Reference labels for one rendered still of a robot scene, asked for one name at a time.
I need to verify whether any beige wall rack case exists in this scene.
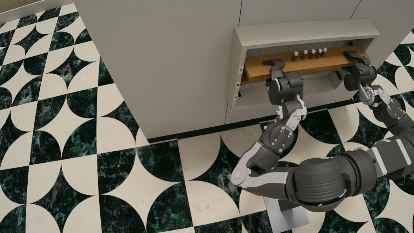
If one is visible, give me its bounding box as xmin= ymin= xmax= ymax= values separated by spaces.
xmin=226 ymin=19 xmax=380 ymax=111

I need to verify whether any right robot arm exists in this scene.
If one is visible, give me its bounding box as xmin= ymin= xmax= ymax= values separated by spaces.
xmin=359 ymin=85 xmax=414 ymax=180

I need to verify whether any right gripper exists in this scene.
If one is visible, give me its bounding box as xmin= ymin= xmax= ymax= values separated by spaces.
xmin=341 ymin=51 xmax=377 ymax=102

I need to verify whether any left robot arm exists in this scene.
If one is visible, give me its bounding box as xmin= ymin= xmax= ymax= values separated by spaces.
xmin=231 ymin=99 xmax=387 ymax=212

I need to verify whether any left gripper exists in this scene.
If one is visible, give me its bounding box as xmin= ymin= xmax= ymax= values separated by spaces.
xmin=263 ymin=59 xmax=304 ymax=105

